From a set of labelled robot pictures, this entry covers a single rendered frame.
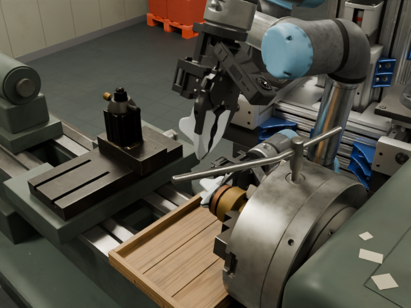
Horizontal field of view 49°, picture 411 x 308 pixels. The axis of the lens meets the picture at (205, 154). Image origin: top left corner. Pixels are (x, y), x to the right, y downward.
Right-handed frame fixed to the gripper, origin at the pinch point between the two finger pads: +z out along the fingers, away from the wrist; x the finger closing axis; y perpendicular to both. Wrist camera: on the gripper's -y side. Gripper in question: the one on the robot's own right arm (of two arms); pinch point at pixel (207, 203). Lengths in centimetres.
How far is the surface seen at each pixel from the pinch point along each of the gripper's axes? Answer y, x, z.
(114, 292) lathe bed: 21.9, -35.1, 13.5
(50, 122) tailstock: 87, -16, -9
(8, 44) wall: 382, -85, -122
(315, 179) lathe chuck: -22.4, 15.6, -3.8
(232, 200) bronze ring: -5.9, 3.5, -1.1
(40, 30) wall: 388, -81, -160
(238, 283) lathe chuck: -19.0, -0.1, 12.4
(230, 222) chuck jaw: -9.9, 3.1, 4.1
